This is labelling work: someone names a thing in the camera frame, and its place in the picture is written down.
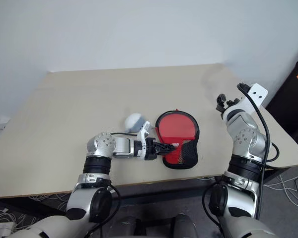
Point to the white fluffy ball pendant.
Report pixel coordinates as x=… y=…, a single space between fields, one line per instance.
x=132 y=120

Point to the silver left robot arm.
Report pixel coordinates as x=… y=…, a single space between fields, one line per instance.
x=121 y=146

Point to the black table frame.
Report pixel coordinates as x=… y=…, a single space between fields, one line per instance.
x=164 y=188

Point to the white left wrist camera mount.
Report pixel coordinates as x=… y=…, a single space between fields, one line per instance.
x=145 y=130

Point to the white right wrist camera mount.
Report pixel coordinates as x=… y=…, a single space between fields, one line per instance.
x=257 y=95

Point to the red black paddle case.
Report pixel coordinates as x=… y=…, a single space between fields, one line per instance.
x=176 y=126

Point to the white box on floor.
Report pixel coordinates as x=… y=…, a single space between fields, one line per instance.
x=1 y=228

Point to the black cabinet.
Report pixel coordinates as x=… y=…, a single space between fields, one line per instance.
x=290 y=106

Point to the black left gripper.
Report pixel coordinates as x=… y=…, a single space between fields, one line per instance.
x=151 y=148

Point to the dark grey rounded shape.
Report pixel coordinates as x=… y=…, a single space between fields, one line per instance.
x=185 y=225

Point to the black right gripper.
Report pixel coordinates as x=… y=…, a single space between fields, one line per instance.
x=222 y=102

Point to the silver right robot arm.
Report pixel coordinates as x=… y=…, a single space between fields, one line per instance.
x=245 y=138

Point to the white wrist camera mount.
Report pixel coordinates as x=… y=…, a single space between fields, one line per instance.
x=257 y=95
x=145 y=130

